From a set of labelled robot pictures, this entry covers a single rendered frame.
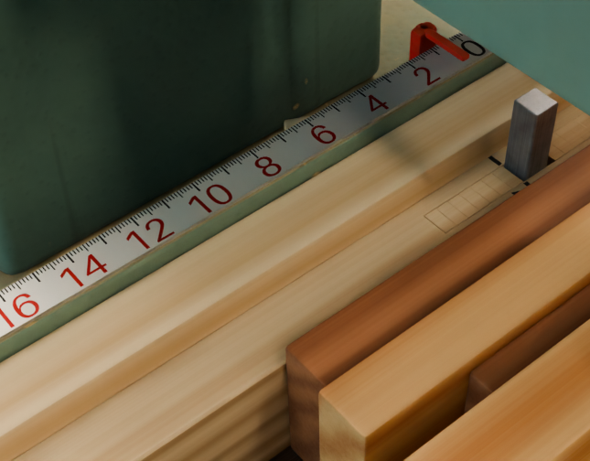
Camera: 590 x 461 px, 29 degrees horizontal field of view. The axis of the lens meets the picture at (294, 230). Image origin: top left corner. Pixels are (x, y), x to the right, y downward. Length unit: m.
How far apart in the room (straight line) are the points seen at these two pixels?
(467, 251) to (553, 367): 0.06
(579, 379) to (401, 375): 0.04
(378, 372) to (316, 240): 0.05
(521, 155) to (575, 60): 0.08
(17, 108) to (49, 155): 0.03
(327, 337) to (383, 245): 0.04
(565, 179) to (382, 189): 0.05
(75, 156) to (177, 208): 0.18
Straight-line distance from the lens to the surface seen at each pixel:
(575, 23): 0.26
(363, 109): 0.33
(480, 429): 0.24
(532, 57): 0.27
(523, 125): 0.33
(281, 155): 0.32
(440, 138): 0.33
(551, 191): 0.32
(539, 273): 0.29
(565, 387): 0.25
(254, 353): 0.29
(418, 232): 0.32
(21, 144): 0.46
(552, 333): 0.29
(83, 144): 0.48
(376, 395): 0.27
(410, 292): 0.30
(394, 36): 0.62
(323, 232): 0.30
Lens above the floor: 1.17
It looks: 47 degrees down
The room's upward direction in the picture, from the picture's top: 2 degrees counter-clockwise
